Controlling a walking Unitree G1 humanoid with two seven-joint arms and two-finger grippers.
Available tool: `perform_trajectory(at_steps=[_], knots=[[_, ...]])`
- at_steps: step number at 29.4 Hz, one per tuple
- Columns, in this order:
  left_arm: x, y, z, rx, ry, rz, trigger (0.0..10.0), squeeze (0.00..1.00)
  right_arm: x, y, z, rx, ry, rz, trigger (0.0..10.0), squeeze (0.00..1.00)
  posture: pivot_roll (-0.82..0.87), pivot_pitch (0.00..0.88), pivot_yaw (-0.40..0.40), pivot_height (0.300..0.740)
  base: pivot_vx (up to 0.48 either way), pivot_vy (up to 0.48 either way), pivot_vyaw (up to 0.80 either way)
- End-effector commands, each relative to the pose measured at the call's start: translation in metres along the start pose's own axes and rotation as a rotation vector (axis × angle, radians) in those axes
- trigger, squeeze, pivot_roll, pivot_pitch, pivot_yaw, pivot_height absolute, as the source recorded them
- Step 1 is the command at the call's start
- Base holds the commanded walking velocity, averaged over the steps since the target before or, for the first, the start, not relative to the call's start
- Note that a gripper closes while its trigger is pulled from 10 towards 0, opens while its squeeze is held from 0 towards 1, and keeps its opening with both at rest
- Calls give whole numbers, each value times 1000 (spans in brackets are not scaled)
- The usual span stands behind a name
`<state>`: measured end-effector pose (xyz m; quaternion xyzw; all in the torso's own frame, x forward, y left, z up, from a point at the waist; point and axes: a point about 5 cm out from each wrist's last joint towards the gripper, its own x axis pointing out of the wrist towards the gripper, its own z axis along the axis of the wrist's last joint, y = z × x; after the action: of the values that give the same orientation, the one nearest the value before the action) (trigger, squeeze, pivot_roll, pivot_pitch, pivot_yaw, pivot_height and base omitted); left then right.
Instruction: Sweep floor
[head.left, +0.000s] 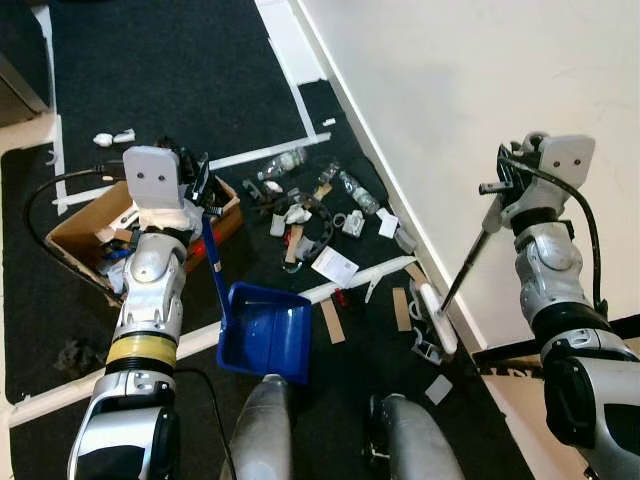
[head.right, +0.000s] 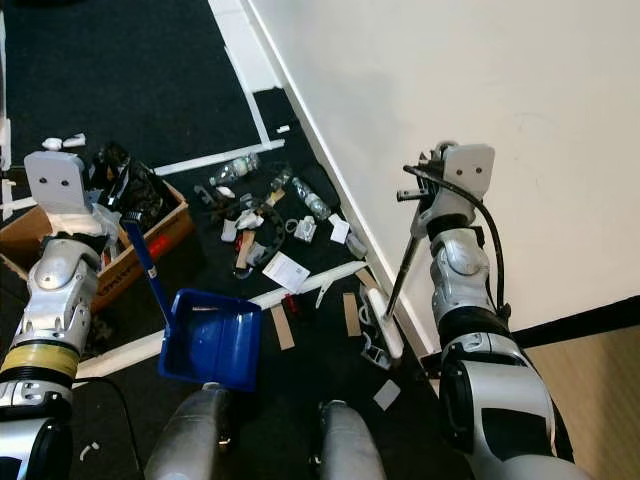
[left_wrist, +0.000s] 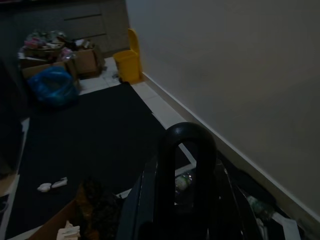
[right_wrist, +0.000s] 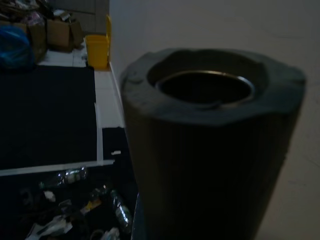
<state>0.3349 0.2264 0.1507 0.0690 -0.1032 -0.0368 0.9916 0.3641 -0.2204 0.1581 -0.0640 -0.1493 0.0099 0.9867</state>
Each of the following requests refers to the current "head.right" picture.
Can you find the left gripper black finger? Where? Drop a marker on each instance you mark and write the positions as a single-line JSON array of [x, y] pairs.
[[105, 165], [137, 180]]

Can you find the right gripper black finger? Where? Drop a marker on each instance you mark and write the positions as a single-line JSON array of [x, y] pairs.
[[425, 160], [412, 194]]

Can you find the blue plastic dustpan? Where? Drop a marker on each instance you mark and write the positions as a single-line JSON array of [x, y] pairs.
[[210, 340]]

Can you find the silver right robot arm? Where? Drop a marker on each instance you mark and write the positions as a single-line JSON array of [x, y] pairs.
[[460, 270]]

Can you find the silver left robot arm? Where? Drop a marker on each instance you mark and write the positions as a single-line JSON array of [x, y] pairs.
[[60, 290]]

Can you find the small black floor mat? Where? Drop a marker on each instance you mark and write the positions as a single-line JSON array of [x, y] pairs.
[[120, 60]]

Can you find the large black floor mat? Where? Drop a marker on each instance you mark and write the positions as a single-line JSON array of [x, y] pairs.
[[290, 430]]

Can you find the white crumpled paper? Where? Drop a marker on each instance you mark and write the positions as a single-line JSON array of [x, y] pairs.
[[50, 144], [74, 140]]

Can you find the brown cardboard box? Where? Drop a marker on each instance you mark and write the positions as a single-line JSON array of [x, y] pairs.
[[160, 235]]

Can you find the small grey object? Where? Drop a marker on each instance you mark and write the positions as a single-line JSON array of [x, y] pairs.
[[356, 246]]

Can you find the small white paper slip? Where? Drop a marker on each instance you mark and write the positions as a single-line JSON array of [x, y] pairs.
[[339, 228]]

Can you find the white plastic clip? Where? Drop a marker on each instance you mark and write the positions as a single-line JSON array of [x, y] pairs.
[[302, 230]]

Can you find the small clear plastic bottle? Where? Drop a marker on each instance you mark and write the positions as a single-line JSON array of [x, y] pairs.
[[280, 182]]

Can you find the tan cardboard strip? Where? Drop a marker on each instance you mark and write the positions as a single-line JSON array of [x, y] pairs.
[[351, 315], [284, 327]]

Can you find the tiny white scrap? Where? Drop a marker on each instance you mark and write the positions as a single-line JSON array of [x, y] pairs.
[[282, 128]]

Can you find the white printed paper card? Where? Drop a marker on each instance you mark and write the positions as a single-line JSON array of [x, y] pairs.
[[286, 272]]

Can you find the grey square card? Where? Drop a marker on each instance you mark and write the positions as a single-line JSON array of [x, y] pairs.
[[387, 395]]

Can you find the grey left robot leg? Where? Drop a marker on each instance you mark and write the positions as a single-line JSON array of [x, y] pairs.
[[185, 435]]

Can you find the grey robot leg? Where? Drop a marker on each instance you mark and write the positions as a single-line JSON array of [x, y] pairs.
[[185, 435], [360, 445]]

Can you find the grey right robot leg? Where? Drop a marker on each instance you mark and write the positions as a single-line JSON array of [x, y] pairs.
[[360, 445]]

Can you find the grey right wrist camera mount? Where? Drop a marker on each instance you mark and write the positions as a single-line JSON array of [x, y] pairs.
[[470, 170]]

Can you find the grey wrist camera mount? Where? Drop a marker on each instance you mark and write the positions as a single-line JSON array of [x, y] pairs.
[[470, 170], [57, 182]]

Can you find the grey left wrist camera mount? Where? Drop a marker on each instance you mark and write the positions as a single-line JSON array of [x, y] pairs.
[[57, 182]]

